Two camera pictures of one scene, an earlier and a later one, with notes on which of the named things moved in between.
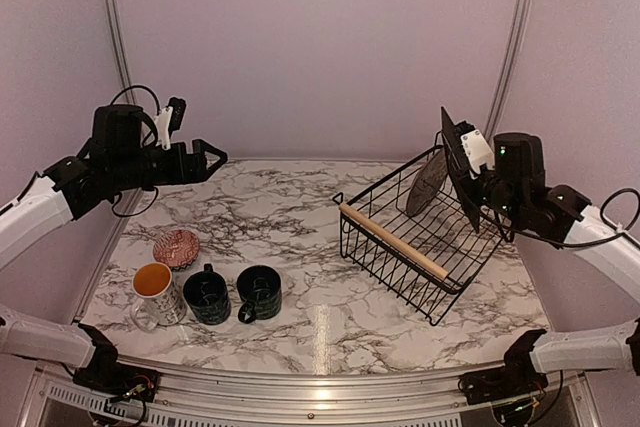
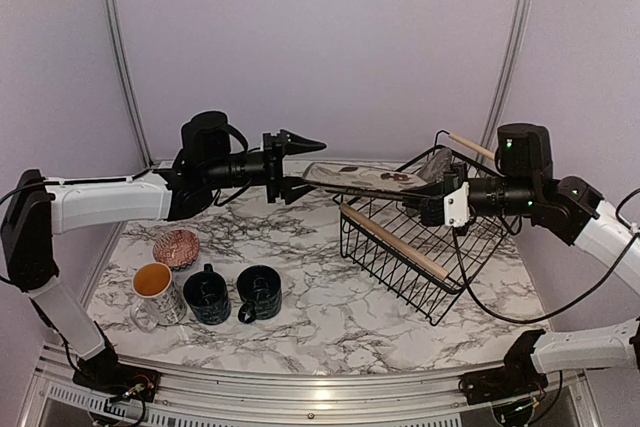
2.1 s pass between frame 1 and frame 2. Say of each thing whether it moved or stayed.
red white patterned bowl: stayed
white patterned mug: stayed
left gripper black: moved
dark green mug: stayed
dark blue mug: stayed
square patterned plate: moved
